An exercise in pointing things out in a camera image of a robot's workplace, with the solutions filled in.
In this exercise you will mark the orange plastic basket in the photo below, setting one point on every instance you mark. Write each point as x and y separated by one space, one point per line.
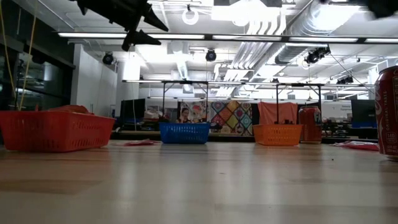
276 135

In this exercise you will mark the black station frame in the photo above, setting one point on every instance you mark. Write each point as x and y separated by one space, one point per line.
277 102
163 99

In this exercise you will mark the red soda can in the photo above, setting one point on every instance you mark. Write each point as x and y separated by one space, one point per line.
388 115

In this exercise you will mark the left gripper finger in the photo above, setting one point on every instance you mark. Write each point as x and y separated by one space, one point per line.
138 39
154 20

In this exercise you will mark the red labelled canister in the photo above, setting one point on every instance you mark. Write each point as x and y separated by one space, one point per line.
309 127

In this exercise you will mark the black hanging camera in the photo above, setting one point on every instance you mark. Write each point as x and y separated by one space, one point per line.
108 58
345 80
317 54
211 55

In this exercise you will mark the black aluminium rig frame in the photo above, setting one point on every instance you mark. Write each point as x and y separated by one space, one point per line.
230 138

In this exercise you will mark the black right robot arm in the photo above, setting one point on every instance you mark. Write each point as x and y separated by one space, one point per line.
384 7

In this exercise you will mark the silver ceiling duct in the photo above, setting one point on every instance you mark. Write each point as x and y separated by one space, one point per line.
295 46

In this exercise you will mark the floral patterned quilt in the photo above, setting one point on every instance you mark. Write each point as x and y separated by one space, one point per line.
197 110

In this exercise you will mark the orange hanging cloth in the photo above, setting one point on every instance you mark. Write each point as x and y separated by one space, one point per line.
277 112

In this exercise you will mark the black computer monitor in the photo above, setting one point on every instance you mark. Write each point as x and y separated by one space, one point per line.
132 109
362 113

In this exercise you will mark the geometric patterned quilt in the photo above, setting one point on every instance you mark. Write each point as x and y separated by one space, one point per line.
231 118

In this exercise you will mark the overhead light bar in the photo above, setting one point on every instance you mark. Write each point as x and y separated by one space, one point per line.
208 37

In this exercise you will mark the person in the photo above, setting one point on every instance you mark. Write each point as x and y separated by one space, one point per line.
185 115

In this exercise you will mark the blue plastic basket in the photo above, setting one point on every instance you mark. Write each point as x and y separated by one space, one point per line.
183 133

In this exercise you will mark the red plastic basket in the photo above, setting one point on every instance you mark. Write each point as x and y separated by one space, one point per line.
53 133

